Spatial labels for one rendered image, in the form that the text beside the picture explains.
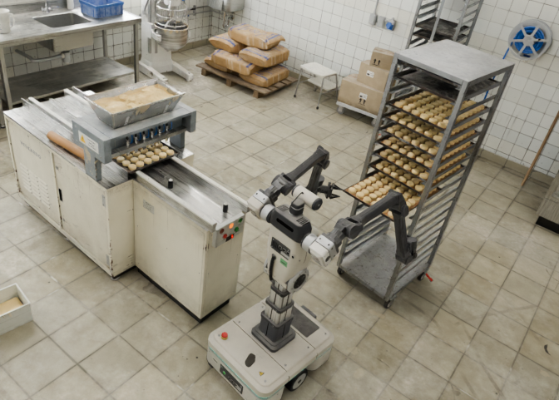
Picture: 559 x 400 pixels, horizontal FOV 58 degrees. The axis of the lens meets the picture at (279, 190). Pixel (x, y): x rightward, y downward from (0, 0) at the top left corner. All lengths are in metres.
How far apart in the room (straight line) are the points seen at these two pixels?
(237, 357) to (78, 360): 0.98
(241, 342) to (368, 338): 0.99
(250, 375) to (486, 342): 1.83
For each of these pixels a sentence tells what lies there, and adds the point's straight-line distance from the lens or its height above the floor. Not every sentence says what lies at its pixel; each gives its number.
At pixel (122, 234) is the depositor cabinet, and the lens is 3.54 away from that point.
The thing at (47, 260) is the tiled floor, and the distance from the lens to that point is 4.06.
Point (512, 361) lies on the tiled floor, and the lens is 4.03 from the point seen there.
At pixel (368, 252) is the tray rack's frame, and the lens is 4.11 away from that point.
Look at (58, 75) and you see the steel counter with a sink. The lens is 6.42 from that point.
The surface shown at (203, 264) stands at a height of 0.57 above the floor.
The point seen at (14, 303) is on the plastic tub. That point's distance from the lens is 3.72.
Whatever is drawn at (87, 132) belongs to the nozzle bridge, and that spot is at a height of 1.17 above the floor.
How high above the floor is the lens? 2.69
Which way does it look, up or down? 34 degrees down
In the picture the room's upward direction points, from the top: 10 degrees clockwise
